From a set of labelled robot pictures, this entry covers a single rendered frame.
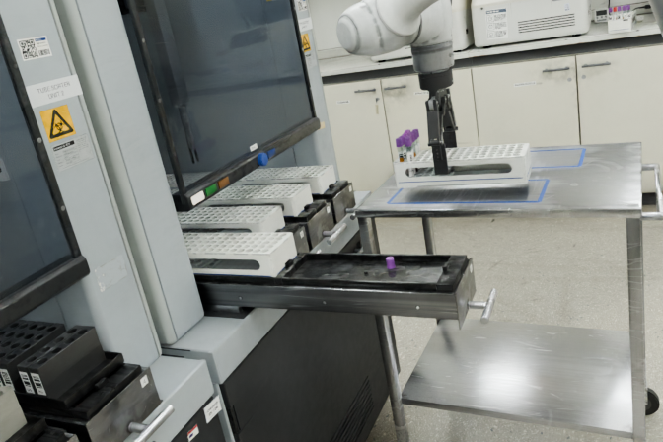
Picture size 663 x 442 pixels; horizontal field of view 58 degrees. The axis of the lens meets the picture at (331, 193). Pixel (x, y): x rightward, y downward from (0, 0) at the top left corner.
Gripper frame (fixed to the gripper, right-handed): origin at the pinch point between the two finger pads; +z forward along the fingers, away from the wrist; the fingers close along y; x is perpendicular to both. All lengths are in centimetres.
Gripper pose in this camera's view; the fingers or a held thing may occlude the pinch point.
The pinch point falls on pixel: (446, 157)
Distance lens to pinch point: 142.5
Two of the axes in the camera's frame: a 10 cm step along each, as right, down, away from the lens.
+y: 3.9, -3.5, 8.5
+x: -9.0, 0.4, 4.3
